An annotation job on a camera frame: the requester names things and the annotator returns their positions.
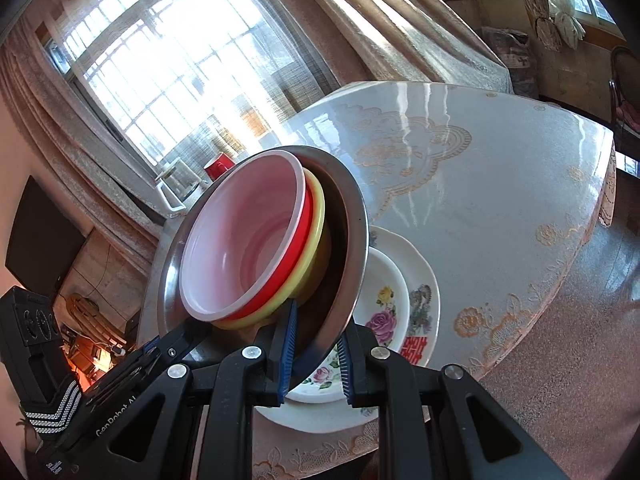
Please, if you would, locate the tied beige curtain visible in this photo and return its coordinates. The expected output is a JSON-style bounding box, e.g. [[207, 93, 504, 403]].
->
[[497, 0, 587, 52]]

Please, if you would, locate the red plastic bowl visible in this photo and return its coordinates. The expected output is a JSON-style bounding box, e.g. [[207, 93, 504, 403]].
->
[[179, 150, 313, 322]]

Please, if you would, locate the stainless steel bowl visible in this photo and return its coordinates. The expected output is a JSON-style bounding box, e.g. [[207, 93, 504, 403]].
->
[[157, 145, 371, 386]]

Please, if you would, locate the metal chair with pink cushion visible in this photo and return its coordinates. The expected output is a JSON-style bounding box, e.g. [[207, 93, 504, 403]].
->
[[609, 45, 640, 136]]

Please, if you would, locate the sheer white curtain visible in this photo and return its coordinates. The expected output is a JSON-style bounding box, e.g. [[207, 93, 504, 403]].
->
[[37, 0, 351, 186]]

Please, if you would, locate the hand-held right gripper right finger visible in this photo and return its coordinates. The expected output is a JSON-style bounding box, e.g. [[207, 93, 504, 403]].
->
[[336, 326, 571, 480]]

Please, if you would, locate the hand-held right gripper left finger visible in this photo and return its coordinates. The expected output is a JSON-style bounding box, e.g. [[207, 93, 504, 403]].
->
[[75, 299, 299, 480]]

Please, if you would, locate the patterned bag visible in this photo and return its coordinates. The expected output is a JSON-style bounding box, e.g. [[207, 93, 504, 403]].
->
[[481, 26, 540, 98]]

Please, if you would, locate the black striped strap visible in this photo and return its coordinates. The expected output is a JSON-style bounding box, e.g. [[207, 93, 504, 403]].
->
[[22, 377, 83, 443]]

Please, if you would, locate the small white floral plate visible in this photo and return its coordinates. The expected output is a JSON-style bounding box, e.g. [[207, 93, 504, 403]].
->
[[287, 247, 411, 406]]

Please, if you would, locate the large white printed plate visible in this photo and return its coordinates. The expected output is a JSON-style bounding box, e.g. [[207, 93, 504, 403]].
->
[[255, 225, 442, 436]]

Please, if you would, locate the red mug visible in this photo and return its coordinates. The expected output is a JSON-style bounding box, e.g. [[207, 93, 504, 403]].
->
[[202, 154, 236, 182]]

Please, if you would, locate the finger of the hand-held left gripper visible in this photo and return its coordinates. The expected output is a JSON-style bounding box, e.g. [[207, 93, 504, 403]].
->
[[159, 319, 213, 367]]

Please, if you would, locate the black wall television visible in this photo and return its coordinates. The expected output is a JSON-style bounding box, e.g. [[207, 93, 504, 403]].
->
[[5, 175, 87, 301]]

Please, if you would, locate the yellow plastic bowl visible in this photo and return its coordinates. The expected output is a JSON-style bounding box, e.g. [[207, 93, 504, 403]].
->
[[215, 167, 333, 331]]

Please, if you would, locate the round-back wooden chair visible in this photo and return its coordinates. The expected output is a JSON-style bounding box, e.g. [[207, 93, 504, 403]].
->
[[67, 292, 133, 356]]

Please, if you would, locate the glass kettle with white handle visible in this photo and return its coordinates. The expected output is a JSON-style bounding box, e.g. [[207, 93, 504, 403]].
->
[[154, 157, 207, 219]]

